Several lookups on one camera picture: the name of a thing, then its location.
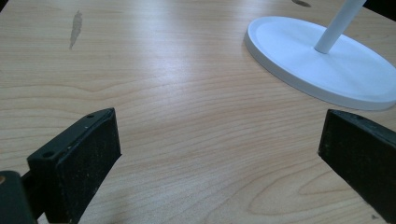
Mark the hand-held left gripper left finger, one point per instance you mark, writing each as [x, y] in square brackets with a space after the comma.
[77, 161]

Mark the white hook rack stand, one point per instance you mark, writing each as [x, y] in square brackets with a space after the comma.
[327, 68]

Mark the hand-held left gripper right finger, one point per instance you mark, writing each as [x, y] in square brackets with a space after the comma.
[364, 155]

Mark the dark round table grommet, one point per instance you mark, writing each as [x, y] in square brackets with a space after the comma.
[301, 3]

